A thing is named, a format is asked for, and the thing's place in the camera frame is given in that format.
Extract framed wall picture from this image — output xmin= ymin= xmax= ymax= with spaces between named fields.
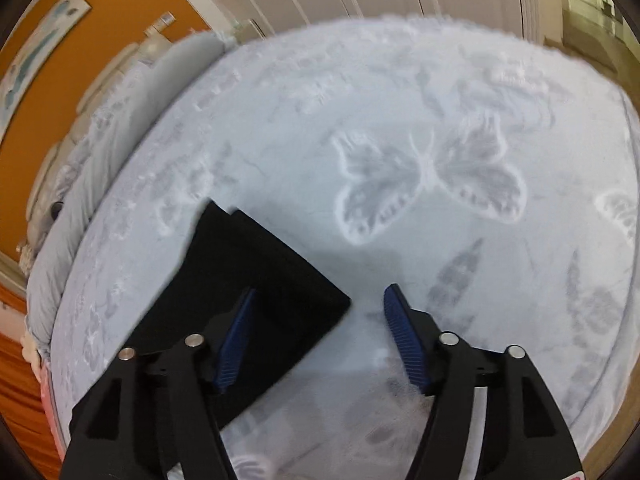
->
xmin=0 ymin=0 xmax=93 ymax=126

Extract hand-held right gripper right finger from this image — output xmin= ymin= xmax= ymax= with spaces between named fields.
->
xmin=382 ymin=284 xmax=583 ymax=480

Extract beige padded headboard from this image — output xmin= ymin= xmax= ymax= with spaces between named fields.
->
xmin=25 ymin=42 xmax=151 ymax=261

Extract pink bed sheet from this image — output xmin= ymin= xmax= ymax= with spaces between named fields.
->
xmin=37 ymin=355 xmax=68 ymax=451

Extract orange curtain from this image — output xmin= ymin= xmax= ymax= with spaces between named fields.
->
xmin=0 ymin=285 xmax=63 ymax=471

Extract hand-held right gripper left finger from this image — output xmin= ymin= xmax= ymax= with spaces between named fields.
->
xmin=60 ymin=287 xmax=258 ymax=480

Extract light blue butterfly blanket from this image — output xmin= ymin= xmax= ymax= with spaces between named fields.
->
xmin=50 ymin=15 xmax=640 ymax=480

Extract cream plush toy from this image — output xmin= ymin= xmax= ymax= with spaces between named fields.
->
xmin=20 ymin=330 xmax=42 ymax=363

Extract black pants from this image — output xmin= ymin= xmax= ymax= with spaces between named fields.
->
xmin=69 ymin=200 xmax=352 ymax=476

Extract grey rolled duvet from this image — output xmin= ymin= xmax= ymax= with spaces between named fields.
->
xmin=26 ymin=30 xmax=226 ymax=351

